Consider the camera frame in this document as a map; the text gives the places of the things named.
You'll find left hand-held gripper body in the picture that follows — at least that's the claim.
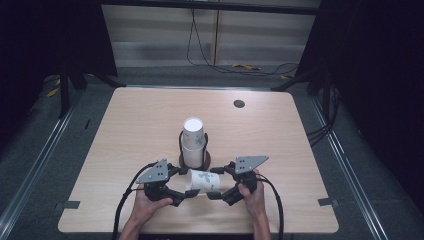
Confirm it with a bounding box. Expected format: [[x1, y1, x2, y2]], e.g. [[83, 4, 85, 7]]
[[135, 158, 175, 202]]

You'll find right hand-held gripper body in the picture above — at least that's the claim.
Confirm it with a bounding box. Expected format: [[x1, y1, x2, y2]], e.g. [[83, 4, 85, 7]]
[[229, 155, 270, 195]]

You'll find black wire cup holder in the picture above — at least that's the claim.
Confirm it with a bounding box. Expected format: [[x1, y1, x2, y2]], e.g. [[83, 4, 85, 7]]
[[178, 129, 212, 172]]

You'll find leaf print paper cup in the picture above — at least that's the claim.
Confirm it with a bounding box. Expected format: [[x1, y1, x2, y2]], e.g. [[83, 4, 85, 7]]
[[184, 168, 221, 194]]

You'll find stack of white paper cups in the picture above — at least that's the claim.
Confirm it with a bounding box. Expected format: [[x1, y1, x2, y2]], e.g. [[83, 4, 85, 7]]
[[181, 116, 206, 169]]

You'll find person's right hand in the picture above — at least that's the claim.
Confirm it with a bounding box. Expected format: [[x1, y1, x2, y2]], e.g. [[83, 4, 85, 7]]
[[237, 169, 268, 220]]

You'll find person's left hand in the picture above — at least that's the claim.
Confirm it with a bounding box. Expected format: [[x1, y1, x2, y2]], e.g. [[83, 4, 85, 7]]
[[132, 188, 175, 221]]

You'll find grey tape patch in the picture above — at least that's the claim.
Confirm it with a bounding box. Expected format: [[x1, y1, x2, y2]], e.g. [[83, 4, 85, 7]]
[[62, 200, 81, 211], [317, 196, 340, 207]]

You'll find black metal stand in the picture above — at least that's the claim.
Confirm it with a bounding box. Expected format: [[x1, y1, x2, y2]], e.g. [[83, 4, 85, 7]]
[[57, 61, 118, 118], [270, 66, 335, 116]]

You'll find black desk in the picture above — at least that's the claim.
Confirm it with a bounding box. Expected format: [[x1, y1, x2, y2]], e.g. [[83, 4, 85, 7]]
[[99, 0, 322, 16]]

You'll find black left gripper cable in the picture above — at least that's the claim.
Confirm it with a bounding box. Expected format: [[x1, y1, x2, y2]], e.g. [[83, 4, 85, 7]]
[[112, 161, 158, 240]]

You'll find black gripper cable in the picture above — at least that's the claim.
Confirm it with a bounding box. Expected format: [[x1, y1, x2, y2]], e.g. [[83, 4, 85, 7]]
[[112, 161, 158, 240], [255, 173, 285, 240]]

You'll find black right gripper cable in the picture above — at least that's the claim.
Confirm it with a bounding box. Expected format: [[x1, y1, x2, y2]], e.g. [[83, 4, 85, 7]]
[[255, 173, 285, 240]]

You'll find bundle of black cables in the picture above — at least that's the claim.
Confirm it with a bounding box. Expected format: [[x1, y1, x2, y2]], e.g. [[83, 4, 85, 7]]
[[305, 85, 342, 148]]

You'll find aluminium floor rail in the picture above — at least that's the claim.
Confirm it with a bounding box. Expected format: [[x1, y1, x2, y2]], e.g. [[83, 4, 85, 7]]
[[0, 98, 82, 232], [309, 95, 389, 240]]

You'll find black floor cable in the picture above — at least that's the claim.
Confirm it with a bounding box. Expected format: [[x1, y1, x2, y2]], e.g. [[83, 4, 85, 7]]
[[185, 8, 300, 78]]

